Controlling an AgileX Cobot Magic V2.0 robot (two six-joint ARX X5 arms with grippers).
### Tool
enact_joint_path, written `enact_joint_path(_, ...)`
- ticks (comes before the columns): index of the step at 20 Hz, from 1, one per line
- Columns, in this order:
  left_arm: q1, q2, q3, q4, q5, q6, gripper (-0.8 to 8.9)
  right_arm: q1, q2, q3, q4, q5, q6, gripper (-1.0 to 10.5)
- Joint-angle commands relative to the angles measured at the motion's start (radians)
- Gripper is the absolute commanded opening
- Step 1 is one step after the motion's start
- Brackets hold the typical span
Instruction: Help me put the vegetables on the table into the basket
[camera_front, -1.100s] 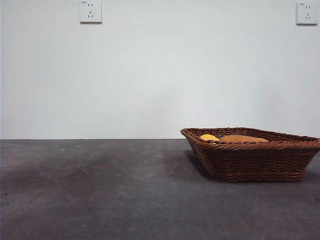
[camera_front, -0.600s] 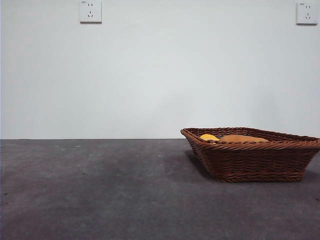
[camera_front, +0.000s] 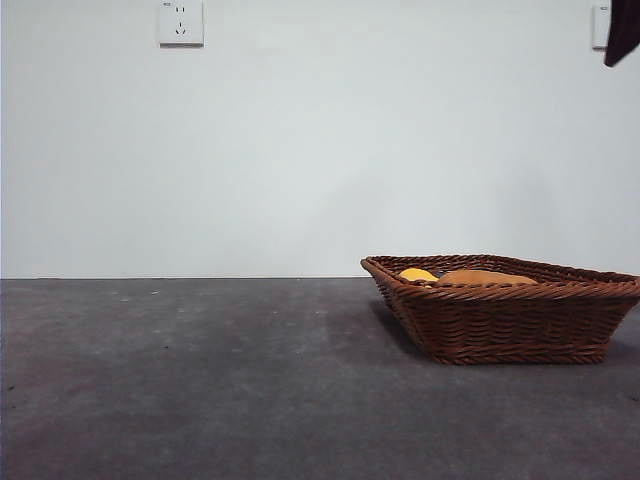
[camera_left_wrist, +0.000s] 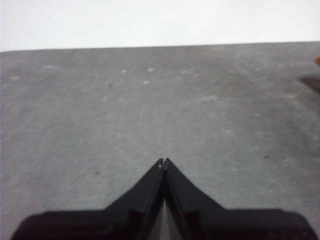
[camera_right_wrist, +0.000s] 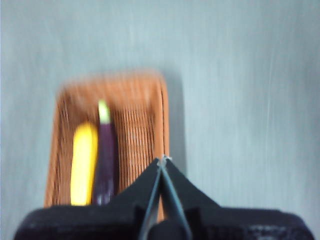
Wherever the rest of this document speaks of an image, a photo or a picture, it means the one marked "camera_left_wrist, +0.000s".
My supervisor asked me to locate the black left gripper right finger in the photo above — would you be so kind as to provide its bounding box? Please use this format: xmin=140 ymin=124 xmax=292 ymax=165
xmin=163 ymin=157 xmax=226 ymax=240

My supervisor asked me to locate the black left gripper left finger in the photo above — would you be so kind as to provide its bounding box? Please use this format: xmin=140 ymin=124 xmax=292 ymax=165
xmin=104 ymin=158 xmax=165 ymax=240

